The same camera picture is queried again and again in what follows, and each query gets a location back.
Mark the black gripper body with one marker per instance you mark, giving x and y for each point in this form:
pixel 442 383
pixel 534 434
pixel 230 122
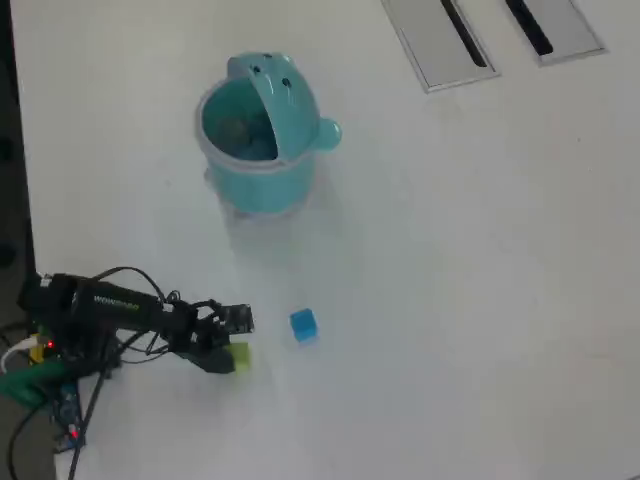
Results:
pixel 192 325

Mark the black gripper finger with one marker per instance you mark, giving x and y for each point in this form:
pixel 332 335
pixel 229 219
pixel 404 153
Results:
pixel 215 361

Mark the green lego block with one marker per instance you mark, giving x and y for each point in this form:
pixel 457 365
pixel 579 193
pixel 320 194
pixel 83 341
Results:
pixel 244 357

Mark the blue lego block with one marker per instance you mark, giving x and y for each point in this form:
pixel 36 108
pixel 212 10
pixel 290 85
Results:
pixel 303 325

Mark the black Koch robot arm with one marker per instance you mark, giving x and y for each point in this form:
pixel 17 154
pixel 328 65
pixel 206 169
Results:
pixel 115 305

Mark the teal animal-shaped bin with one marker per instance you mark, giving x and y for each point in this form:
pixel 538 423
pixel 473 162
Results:
pixel 260 185

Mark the blue circuit board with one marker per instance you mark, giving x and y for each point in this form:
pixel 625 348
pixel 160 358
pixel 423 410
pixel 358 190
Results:
pixel 65 407

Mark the yellow connector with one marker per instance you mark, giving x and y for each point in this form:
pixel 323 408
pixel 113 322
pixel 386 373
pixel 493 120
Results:
pixel 36 354

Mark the green table clamp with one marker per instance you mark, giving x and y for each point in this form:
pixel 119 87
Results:
pixel 25 382

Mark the black side panel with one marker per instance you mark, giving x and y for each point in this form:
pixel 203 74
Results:
pixel 10 150

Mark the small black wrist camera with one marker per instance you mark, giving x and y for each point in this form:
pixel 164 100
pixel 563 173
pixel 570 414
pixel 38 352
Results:
pixel 239 318

